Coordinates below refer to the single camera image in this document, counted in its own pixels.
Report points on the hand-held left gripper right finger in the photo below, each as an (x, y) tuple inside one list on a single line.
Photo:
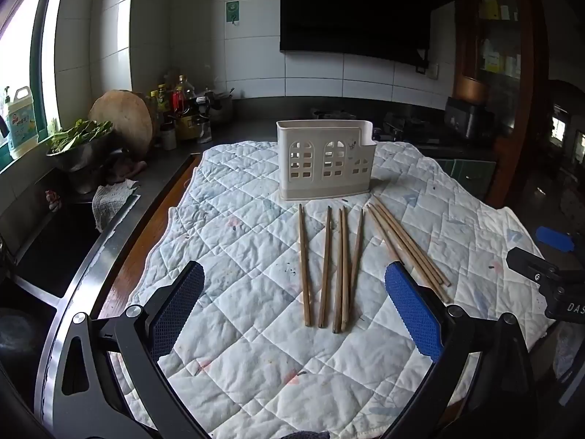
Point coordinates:
[(413, 311)]

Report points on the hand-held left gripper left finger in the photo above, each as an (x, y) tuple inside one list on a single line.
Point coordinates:
[(180, 304)]

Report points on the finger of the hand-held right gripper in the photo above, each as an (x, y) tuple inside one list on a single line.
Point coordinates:
[(555, 239), (530, 263)]

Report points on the wooden chopstick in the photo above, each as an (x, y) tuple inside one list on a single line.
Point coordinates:
[(395, 238), (343, 256), (411, 235), (304, 265), (381, 233), (404, 235), (356, 251), (338, 274)]

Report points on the cream plastic utensil holder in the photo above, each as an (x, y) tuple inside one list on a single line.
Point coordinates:
[(320, 164)]

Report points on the white quilted cloth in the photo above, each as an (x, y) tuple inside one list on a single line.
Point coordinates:
[(247, 247)]

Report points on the green cabinet drawers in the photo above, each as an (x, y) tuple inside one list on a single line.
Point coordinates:
[(464, 174)]

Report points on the white dish rag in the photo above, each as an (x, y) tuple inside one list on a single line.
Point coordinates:
[(112, 201)]

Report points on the kitchen sink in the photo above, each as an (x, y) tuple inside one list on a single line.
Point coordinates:
[(55, 247)]

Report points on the brown root vegetables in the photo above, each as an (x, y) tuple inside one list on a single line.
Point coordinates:
[(125, 169)]

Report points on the black kitchen appliance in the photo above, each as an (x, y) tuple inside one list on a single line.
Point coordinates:
[(466, 121)]

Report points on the small glass jar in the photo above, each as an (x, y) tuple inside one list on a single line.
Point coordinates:
[(168, 138)]

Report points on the wooden cabinet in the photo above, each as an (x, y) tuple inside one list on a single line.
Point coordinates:
[(496, 77)]

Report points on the metal bowl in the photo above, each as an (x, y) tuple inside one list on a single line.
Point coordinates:
[(84, 160)]

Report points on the gas stove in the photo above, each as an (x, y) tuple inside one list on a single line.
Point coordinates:
[(402, 128)]

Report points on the round wooden cutting board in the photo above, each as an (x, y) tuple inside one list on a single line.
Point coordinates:
[(123, 121)]

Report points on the green leafy vegetables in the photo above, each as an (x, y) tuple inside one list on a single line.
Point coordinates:
[(80, 133)]

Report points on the dark sauce bottle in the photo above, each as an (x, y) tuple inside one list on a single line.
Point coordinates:
[(161, 100)]

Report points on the cooking oil bottle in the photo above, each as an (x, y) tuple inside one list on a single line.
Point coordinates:
[(185, 93)]

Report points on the yellow box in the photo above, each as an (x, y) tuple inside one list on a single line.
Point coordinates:
[(491, 9)]

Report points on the white detergent jug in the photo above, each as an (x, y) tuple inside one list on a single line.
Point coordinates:
[(20, 123)]

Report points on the black range hood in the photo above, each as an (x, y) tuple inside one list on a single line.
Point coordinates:
[(361, 9)]

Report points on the window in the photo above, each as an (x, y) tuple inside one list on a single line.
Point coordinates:
[(23, 45)]

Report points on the wall socket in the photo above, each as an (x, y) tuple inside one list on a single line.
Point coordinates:
[(432, 70)]

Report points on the green wall hook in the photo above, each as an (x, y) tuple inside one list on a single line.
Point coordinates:
[(233, 11)]

